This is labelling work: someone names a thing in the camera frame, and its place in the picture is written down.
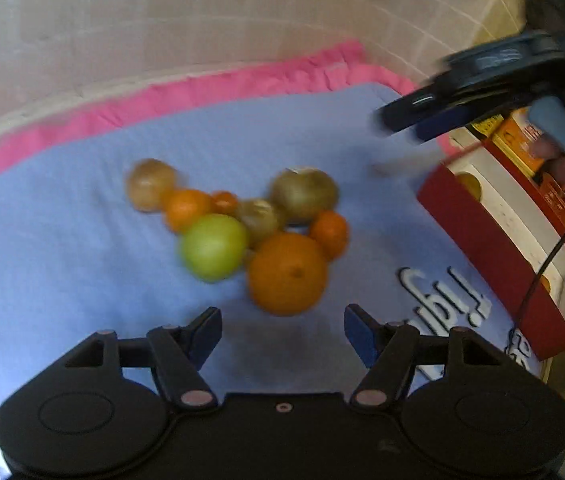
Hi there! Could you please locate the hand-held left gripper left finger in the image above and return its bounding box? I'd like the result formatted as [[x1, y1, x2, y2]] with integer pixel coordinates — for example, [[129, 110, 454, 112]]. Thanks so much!
[[62, 306, 224, 409]]

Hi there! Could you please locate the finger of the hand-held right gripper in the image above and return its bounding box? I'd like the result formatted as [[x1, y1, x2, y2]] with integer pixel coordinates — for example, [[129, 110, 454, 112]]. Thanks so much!
[[415, 102, 484, 142], [373, 84, 468, 136]]

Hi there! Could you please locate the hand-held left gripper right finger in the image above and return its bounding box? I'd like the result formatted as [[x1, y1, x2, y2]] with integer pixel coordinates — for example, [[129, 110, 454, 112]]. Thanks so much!
[[344, 304, 506, 409]]

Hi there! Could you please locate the green apple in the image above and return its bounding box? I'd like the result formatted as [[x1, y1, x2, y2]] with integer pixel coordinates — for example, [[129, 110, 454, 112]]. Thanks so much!
[[178, 213, 249, 283]]

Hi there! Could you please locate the large orange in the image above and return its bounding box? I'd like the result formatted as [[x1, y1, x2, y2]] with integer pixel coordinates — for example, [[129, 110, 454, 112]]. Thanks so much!
[[247, 231, 329, 317]]

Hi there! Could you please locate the small brown kiwi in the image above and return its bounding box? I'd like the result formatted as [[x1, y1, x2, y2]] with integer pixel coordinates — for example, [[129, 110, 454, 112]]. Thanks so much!
[[235, 198, 285, 251]]

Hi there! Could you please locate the tiny mandarin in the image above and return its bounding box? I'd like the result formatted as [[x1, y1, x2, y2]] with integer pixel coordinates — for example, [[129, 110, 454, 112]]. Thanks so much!
[[210, 190, 240, 217]]

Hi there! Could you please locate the red cardboard box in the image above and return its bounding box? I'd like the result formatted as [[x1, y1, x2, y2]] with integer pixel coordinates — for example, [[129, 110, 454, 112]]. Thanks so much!
[[416, 137, 565, 362]]

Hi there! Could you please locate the large brown kiwi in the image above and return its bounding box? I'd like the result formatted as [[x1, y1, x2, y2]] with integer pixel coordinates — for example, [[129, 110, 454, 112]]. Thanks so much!
[[268, 167, 339, 226]]

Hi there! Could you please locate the yellow detergent bottle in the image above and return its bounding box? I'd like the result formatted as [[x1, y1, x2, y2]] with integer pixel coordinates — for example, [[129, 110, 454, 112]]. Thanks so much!
[[472, 110, 550, 178]]

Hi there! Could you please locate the blue blanket with pink trim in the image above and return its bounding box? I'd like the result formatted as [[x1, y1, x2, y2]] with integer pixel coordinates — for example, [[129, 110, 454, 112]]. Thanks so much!
[[0, 40, 553, 467]]

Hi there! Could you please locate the black cable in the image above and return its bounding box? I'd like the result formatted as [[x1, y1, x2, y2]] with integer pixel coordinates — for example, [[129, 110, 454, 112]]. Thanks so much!
[[512, 190, 565, 328]]

